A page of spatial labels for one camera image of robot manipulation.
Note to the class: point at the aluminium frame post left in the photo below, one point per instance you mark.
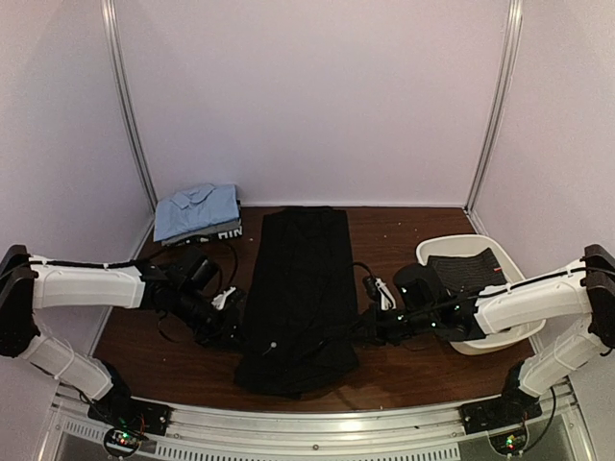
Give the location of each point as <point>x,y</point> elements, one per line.
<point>127,109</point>

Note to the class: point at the dark pinstriped folded shirt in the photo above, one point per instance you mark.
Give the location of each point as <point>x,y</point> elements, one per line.
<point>468,273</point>

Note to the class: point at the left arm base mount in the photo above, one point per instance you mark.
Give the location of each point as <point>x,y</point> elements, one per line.
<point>119,409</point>

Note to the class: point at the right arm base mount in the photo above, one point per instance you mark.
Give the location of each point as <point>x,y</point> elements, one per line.
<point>512,407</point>

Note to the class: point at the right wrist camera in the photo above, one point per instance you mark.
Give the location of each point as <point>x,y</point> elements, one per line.
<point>420,287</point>

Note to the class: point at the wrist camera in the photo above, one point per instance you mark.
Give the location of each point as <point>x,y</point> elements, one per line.
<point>420,287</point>
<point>192,273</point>

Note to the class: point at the aluminium frame post right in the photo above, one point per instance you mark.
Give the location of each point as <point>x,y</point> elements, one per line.
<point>512,38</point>

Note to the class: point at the light blue folded shirt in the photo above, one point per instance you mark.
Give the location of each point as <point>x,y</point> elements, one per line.
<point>195,209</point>

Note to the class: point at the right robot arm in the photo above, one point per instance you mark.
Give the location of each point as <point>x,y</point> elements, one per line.
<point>469,298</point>

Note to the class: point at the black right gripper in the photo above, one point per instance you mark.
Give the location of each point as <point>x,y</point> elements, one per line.
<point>374,331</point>

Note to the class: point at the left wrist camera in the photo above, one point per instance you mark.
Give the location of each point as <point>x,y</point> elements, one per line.
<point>192,273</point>

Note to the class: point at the aluminium frame post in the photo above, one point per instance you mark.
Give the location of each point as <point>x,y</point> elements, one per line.
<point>512,38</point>
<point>127,109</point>

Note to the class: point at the black long sleeve shirt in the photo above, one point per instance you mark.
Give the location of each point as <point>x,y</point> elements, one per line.
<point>301,304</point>

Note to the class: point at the black white patterned folded shirt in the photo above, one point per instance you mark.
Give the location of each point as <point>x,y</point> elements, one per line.
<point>200,238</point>

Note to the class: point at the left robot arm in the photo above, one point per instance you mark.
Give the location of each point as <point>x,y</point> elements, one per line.
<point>30,283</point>

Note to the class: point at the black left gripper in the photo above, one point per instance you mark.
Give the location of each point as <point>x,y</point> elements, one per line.
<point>227,325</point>

